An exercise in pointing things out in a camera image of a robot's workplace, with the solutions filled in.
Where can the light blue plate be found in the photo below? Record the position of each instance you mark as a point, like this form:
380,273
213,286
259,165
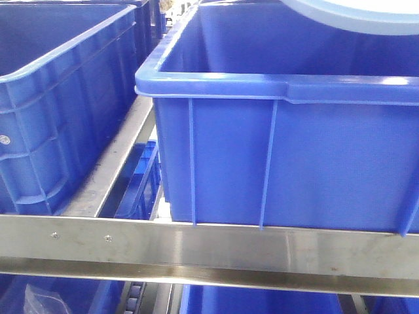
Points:
395,18

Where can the blue crate lower shelf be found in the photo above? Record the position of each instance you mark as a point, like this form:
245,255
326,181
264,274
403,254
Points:
144,181

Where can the large blue crate middle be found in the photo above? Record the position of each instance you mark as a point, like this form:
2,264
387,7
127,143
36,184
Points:
266,117

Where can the large blue crate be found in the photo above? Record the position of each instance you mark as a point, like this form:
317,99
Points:
67,83
266,117

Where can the large blue crate left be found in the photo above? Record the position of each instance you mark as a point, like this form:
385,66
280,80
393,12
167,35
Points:
67,83

